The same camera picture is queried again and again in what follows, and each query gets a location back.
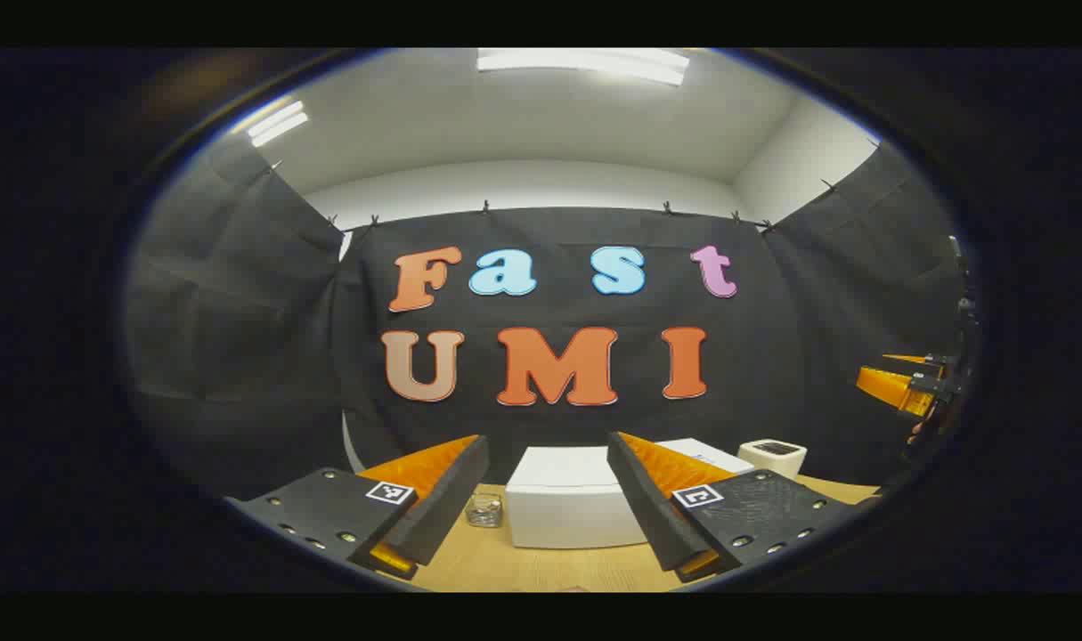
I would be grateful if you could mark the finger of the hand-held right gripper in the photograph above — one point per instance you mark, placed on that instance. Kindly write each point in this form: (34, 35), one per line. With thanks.
(915, 359)
(888, 387)

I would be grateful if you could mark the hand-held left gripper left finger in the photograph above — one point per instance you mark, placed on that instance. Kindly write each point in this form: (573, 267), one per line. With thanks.
(443, 512)

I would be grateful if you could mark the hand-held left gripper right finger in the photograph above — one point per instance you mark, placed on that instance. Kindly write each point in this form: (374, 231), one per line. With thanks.
(647, 507)

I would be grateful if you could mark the white microwave oven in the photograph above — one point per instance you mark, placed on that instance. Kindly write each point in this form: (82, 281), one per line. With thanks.
(567, 512)

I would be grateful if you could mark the small glass cup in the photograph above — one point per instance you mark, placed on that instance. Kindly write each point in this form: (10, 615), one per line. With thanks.
(484, 509)

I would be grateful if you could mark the black backdrop cloth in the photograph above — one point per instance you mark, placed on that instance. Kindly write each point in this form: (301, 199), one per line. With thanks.
(772, 356)

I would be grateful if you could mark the white toaster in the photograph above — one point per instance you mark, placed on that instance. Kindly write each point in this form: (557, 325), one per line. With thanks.
(772, 456)

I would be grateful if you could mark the narrow ceiling light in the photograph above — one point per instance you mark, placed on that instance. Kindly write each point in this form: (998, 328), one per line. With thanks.
(278, 125)

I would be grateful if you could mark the wide ceiling light panel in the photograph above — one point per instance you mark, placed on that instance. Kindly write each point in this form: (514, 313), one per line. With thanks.
(585, 62)

